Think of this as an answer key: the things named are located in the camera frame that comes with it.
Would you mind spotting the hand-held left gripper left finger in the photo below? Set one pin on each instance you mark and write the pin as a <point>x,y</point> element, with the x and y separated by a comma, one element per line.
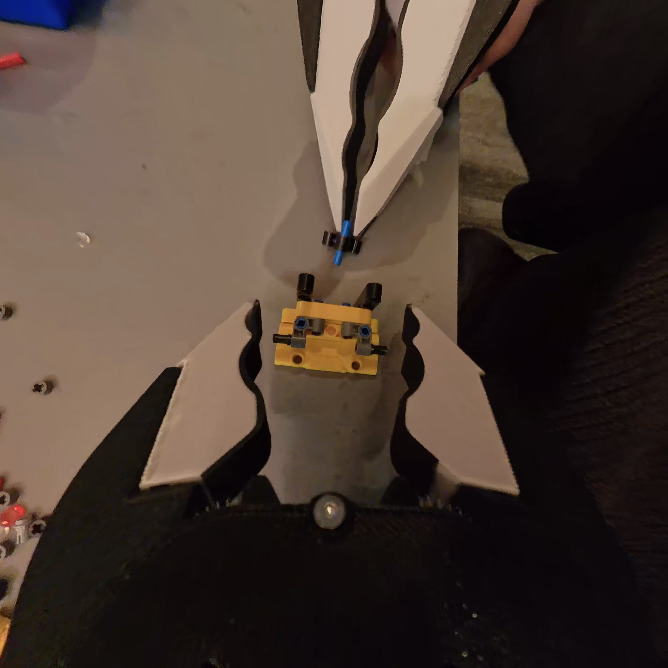
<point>208,417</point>

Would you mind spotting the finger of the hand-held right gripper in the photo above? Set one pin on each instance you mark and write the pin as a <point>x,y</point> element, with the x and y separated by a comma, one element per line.
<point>412,104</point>
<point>334,104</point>

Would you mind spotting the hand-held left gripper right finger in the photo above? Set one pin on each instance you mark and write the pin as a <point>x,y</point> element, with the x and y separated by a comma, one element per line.
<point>459,417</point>

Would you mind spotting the small yellow toy brick assembly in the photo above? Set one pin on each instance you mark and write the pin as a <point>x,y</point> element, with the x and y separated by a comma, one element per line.
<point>323,355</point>

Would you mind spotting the blue connector pin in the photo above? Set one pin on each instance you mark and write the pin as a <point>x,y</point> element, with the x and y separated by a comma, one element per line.
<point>330,239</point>

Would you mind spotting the person's right forearm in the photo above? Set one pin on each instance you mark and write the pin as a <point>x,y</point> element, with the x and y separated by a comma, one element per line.
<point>574,104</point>

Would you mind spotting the person's right hand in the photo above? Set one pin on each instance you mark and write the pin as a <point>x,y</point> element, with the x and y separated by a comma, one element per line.
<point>496,47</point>

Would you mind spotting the clear round stud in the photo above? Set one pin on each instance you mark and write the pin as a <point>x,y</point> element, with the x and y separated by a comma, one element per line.
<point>83,239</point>

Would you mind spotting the blue storage bin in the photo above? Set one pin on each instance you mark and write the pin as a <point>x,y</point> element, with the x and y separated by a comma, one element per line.
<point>31,11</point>

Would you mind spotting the red toy pin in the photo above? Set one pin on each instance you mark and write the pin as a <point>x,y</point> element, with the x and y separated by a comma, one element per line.
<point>11,59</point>

